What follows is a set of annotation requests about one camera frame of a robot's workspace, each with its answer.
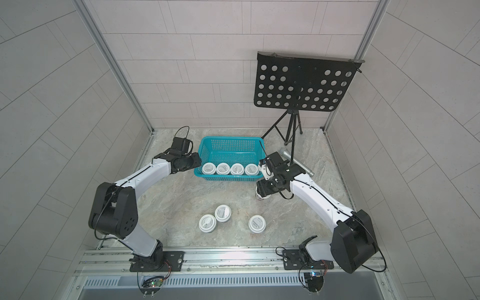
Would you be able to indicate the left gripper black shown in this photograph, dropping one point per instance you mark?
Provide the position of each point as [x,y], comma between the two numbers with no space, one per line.
[197,161]

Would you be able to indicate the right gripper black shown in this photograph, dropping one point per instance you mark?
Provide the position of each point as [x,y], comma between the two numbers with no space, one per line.
[263,187]

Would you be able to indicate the yogurt cup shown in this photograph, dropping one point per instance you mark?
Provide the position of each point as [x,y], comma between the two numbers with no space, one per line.
[237,169]
[208,169]
[223,169]
[251,169]
[257,224]
[207,223]
[259,197]
[223,213]

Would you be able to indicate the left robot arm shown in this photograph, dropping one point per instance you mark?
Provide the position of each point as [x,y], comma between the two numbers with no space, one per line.
[114,211]

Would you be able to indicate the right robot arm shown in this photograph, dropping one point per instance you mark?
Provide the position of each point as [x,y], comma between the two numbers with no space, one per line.
[353,237]

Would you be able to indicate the teal plastic basket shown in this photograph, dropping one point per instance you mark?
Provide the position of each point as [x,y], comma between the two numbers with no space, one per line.
[230,150]

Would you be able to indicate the silver metal cylinder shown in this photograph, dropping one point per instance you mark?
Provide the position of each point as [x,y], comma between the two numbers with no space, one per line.
[286,154]

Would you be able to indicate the right circuit board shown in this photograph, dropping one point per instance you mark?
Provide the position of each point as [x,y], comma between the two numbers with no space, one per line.
[313,282]

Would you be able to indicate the circuit board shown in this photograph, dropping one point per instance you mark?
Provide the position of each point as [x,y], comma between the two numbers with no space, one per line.
[313,282]
[151,286]

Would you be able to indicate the black perforated music stand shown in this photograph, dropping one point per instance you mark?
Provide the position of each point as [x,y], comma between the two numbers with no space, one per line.
[295,83]

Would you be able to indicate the left circuit board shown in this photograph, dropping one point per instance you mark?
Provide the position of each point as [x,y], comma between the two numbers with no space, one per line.
[151,286]

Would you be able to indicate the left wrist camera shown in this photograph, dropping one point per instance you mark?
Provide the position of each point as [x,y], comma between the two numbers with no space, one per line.
[181,146]

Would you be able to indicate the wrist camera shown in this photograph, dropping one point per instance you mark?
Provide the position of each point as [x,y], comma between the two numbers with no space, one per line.
[181,146]
[271,164]

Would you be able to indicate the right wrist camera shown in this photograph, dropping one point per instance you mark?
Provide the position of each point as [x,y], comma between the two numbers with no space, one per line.
[271,164]

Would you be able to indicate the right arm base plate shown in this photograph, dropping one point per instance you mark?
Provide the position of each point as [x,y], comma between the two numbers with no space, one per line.
[295,259]

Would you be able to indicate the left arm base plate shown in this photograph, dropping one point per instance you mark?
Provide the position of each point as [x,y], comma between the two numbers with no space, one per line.
[158,262]

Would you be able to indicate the aluminium mounting rail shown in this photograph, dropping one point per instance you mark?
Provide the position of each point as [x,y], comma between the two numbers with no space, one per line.
[113,261]

